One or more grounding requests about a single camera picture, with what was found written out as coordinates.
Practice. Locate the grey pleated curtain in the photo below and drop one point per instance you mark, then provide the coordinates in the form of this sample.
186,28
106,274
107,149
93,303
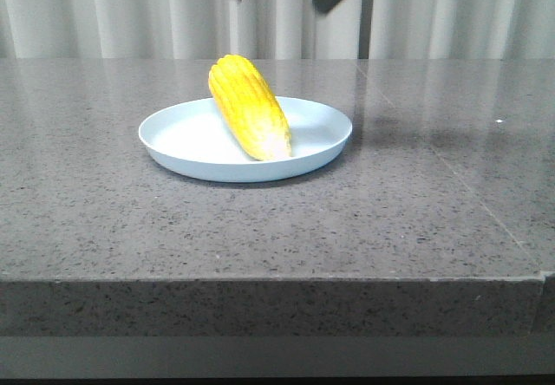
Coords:
278,29

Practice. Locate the light blue round plate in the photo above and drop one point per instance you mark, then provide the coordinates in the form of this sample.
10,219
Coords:
196,140

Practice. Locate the yellow corn cob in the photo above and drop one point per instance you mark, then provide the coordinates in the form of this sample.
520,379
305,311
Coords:
250,108

